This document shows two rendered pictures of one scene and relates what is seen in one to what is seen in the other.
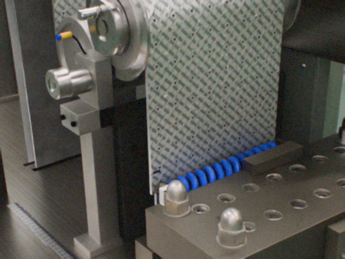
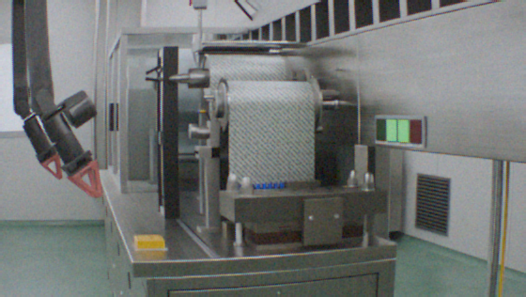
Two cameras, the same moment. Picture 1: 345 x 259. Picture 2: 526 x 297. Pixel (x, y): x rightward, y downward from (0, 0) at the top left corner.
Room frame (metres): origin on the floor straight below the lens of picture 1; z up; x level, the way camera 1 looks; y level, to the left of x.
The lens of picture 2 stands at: (-0.80, -0.59, 1.22)
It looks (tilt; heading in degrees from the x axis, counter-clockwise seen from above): 3 degrees down; 17
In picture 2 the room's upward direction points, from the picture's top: straight up
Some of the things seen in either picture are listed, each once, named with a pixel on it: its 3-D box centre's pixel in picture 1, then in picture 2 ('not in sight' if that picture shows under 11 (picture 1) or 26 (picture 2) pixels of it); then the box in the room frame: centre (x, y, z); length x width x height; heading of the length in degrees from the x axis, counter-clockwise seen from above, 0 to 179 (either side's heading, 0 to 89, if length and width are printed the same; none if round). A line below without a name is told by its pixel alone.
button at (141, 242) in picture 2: not in sight; (148, 242); (0.60, 0.12, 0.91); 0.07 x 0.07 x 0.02; 33
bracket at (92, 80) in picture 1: (90, 158); (207, 177); (0.87, 0.07, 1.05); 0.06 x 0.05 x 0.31; 123
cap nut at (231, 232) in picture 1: (231, 224); (246, 186); (0.68, -0.11, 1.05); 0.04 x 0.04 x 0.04
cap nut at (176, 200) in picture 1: (176, 195); (233, 182); (0.75, -0.05, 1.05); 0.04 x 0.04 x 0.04
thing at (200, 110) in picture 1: (215, 112); (272, 155); (0.88, -0.12, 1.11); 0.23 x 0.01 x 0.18; 123
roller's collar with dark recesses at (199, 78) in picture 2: not in sight; (198, 78); (1.06, 0.17, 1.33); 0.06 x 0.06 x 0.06; 33
